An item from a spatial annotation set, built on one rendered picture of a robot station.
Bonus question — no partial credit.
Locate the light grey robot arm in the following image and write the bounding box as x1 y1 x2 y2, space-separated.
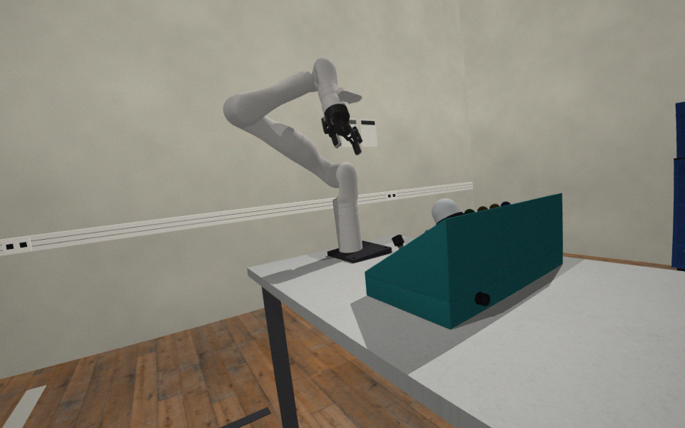
223 58 362 253

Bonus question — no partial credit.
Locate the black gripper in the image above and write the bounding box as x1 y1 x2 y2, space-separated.
321 103 362 156

